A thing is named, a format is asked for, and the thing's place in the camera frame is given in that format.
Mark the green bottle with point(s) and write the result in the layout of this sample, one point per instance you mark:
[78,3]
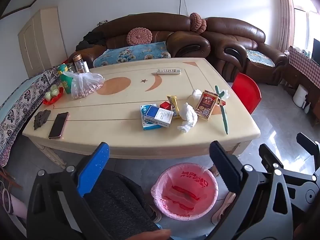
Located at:
[65,80]

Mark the red plastic stool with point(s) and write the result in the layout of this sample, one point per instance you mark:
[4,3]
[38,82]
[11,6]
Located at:
[246,90]

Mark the round pink cushion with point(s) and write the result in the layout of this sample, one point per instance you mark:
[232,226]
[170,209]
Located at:
[138,36]

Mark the red fruit tray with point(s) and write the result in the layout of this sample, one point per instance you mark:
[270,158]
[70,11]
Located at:
[56,99]

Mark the white remote control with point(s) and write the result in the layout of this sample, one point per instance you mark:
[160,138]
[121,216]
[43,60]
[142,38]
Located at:
[168,71]

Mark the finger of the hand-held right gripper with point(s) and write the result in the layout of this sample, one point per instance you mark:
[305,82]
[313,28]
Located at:
[268,155]
[311,146]

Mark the small red box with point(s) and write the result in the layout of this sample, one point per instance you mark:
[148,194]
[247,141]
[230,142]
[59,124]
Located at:
[165,105]

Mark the brown leather armchair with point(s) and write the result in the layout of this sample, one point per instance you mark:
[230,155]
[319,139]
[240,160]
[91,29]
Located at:
[232,32]

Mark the glass bottle with gold cap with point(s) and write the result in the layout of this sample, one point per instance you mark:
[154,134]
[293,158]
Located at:
[80,63]

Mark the round brown knitted cushion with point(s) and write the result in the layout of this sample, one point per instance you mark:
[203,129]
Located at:
[195,20]
[203,26]

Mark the pink white shoe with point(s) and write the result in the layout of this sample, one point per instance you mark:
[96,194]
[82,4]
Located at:
[223,207]

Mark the person's left hand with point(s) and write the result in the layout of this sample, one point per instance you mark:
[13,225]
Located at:
[150,235]

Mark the brown leather sofa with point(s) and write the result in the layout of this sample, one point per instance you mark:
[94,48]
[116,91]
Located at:
[150,22]

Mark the blue floral blanket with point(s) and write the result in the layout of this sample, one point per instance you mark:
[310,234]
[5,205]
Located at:
[132,53]

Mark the clear bag of peanuts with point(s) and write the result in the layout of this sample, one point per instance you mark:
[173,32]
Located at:
[83,86]

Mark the window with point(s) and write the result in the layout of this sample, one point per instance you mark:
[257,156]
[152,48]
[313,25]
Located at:
[303,25]

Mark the smartphone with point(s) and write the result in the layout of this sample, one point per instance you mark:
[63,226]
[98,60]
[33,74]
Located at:
[58,125]

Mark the black monitor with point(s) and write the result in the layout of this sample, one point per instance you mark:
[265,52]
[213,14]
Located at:
[316,51]

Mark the crumpled clear plastic bag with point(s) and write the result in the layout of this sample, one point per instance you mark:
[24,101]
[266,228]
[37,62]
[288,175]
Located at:
[197,94]

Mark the red and gold box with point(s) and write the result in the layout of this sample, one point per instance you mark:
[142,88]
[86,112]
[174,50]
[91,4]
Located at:
[206,105]

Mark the pink cloth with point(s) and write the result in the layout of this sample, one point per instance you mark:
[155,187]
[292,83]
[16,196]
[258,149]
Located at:
[17,210]

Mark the checked tablecloth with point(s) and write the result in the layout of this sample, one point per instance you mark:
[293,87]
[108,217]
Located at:
[303,65]

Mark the green stick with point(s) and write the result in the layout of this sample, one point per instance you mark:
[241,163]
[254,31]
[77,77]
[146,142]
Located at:
[223,117]

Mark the blue cardboard box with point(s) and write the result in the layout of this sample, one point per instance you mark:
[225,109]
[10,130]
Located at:
[147,127]

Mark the pink lined trash bin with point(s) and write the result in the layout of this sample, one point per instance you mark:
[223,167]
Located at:
[185,191]

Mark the pale green fruit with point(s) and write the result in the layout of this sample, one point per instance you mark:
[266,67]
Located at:
[48,95]
[53,88]

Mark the white and blue cigarette box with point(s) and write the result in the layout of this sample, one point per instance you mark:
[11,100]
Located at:
[158,116]

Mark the dark crumpled cloth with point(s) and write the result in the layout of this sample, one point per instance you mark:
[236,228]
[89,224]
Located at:
[41,120]

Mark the blue floral seat cover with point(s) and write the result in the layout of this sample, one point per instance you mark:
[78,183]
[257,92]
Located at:
[260,58]

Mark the white tissue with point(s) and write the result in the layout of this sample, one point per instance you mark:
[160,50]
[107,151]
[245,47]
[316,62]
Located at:
[187,117]

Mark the yellow snack wrapper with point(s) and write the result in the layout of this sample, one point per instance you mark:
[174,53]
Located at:
[175,106]

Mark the person's leg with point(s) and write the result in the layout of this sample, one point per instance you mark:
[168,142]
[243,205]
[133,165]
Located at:
[117,205]

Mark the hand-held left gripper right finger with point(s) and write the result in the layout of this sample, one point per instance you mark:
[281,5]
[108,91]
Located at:
[225,166]

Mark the small glass jar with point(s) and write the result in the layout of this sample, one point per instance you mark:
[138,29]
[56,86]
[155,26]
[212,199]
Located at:
[70,68]

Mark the white appliance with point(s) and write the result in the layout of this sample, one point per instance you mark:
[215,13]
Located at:
[300,96]

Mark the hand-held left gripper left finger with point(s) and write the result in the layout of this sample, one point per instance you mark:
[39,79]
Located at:
[93,170]

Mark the dark clothing pile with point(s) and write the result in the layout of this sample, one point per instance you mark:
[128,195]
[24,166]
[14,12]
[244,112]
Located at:
[91,39]

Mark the patterned bed sheet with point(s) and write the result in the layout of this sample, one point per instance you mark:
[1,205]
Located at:
[17,110]

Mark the beige curtain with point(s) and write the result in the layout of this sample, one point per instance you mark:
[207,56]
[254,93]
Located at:
[286,12]

